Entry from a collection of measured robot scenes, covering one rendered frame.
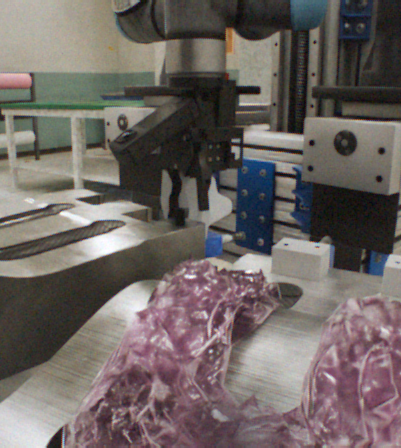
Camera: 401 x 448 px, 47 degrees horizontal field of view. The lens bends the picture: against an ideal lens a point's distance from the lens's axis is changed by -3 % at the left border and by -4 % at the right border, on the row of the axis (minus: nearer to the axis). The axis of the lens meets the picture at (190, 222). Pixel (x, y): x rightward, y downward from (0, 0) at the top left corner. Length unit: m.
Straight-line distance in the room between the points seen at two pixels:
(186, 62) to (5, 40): 7.21
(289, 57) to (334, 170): 0.40
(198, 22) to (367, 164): 0.28
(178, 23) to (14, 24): 7.29
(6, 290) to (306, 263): 0.27
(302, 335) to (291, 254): 0.19
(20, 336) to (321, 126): 0.47
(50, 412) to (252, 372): 0.11
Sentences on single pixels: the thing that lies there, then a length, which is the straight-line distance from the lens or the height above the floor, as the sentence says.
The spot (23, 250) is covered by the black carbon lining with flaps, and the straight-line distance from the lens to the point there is 0.49.
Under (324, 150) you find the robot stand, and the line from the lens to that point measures 0.68.
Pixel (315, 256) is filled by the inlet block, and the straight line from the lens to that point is 0.46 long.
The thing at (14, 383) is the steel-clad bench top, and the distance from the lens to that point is 0.43.
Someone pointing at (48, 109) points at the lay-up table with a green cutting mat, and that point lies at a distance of 4.64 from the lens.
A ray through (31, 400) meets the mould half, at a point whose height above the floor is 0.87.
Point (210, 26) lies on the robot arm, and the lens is 0.58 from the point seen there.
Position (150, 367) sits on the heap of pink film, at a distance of 0.25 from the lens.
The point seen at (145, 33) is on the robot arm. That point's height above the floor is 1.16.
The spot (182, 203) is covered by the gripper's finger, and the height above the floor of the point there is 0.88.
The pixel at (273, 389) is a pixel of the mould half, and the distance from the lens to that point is 0.26.
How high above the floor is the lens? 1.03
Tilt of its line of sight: 16 degrees down
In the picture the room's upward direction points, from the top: straight up
